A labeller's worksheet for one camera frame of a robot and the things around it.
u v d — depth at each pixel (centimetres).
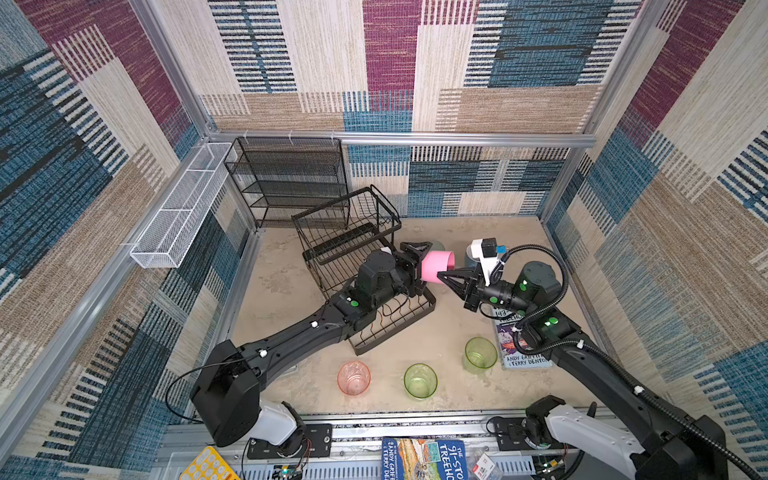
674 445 39
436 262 67
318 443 73
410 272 66
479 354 85
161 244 70
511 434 73
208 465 70
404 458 69
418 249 66
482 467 69
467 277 62
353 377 83
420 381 82
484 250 59
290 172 108
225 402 41
